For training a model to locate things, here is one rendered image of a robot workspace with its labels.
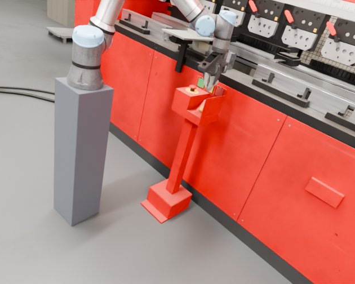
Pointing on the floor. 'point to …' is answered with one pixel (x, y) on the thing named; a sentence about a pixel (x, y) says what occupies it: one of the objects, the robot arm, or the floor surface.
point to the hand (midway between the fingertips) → (207, 89)
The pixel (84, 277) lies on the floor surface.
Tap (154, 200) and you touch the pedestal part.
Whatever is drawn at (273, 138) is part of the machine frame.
